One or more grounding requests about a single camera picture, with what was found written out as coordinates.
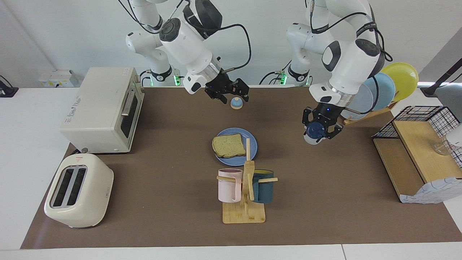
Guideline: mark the light blue plate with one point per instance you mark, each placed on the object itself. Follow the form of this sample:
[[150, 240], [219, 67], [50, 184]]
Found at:
[[386, 88]]

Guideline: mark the wooden mug rack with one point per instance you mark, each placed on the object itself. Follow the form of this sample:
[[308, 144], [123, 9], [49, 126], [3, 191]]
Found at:
[[243, 215]]

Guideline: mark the toasted bread slice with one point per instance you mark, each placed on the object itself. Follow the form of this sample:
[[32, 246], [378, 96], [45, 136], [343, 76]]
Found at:
[[228, 146]]

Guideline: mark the pink mug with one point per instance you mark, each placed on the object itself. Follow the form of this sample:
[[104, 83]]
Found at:
[[228, 187]]

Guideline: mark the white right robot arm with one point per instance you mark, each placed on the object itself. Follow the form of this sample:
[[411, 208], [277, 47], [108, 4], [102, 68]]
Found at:
[[187, 43]]

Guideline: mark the translucent seasoning bottle blue cap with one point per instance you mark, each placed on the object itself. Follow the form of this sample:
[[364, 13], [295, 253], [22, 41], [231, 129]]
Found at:
[[317, 130]]

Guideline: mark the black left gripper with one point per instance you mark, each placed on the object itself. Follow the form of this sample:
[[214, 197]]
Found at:
[[325, 113]]

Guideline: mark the brown table mat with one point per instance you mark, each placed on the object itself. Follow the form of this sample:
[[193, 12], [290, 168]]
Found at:
[[173, 180]]

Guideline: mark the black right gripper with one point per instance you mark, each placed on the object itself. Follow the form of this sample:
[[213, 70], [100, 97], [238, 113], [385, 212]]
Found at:
[[222, 86]]

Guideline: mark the white blue patterned cloth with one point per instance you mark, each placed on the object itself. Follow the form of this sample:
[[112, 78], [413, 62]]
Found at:
[[433, 191]]

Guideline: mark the white toaster oven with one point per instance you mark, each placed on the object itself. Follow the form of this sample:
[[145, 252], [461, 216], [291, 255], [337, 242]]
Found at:
[[97, 108]]

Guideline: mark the clear glass cup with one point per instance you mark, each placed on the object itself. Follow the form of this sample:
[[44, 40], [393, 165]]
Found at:
[[442, 148]]

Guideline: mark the cream two-slot toaster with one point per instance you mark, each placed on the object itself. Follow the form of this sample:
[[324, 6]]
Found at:
[[94, 195]]

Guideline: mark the grey rounded object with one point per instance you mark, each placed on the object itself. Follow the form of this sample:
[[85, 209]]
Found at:
[[451, 99]]

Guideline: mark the small blue call bell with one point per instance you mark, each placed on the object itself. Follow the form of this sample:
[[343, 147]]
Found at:
[[236, 104]]

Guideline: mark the small black clamp base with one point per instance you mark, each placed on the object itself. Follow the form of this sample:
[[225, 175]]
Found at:
[[7, 92]]

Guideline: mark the yellow plate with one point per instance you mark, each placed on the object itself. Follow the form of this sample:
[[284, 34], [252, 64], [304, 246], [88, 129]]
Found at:
[[404, 77]]

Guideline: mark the blue round plate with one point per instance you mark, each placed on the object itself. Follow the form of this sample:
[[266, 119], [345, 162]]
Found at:
[[252, 142]]

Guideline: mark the white wall socket box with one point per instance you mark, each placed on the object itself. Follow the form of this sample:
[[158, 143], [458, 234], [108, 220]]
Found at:
[[57, 78]]

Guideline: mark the dark teal mug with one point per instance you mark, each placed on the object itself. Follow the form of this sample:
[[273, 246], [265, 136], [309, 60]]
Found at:
[[264, 189]]

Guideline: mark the wooden plate rack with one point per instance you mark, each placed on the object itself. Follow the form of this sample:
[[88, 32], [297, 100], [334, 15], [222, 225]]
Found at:
[[364, 116]]

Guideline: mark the pale grey plate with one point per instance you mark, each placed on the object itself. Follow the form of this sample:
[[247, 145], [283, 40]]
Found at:
[[362, 101]]

